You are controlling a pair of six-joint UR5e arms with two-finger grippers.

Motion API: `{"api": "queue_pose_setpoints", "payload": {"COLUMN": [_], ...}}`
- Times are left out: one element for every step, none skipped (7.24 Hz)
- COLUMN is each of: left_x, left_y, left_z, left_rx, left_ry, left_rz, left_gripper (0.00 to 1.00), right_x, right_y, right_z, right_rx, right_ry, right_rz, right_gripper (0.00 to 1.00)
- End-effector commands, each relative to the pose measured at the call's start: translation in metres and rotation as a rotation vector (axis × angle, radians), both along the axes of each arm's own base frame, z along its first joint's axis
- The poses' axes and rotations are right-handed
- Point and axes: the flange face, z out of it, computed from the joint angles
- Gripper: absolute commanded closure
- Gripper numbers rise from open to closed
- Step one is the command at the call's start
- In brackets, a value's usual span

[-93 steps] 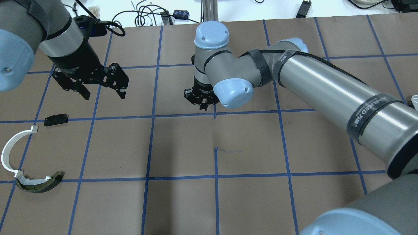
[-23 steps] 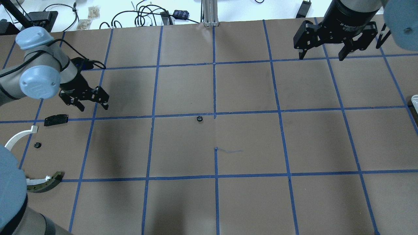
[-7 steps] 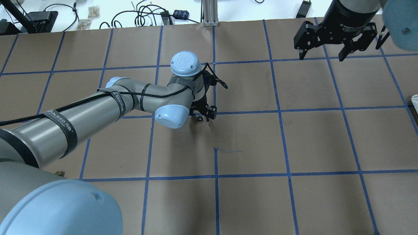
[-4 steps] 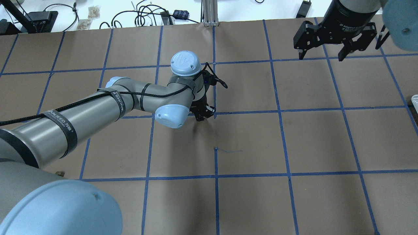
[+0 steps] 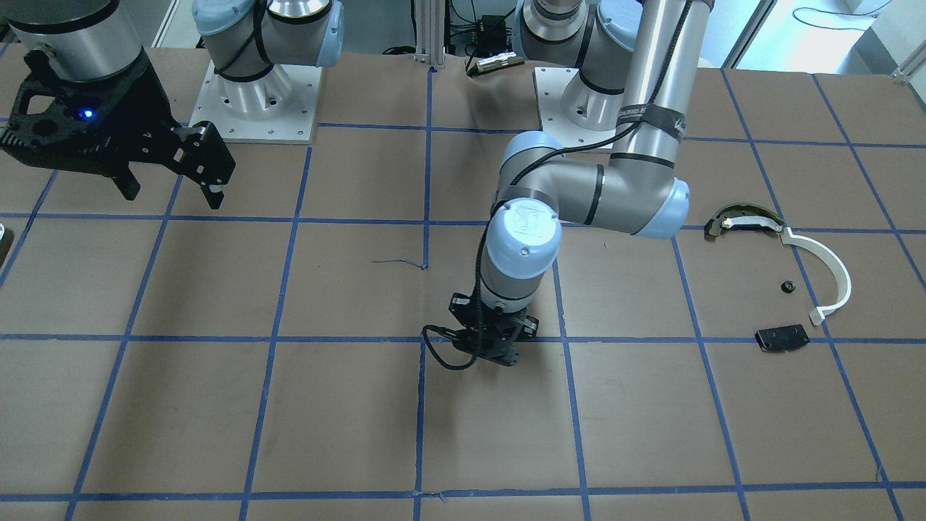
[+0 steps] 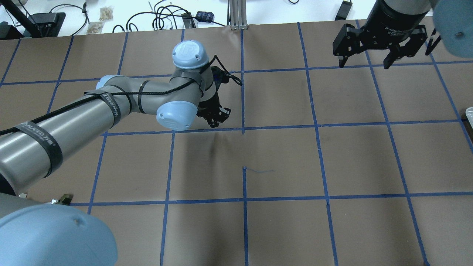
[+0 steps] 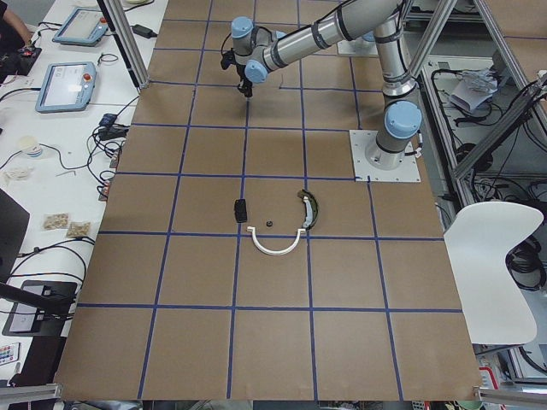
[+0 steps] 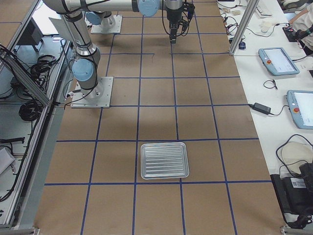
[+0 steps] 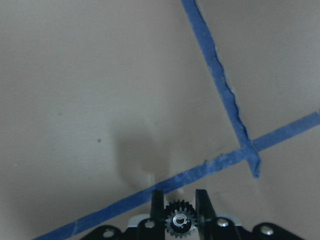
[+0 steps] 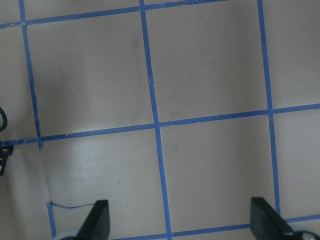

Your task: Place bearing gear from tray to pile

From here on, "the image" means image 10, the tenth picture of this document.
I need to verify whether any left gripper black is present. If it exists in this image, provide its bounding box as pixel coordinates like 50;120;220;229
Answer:
0;142;14;176

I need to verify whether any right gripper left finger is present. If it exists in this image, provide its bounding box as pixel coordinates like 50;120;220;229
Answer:
75;199;111;240

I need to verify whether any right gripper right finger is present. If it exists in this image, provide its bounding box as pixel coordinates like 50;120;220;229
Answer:
250;197;296;240

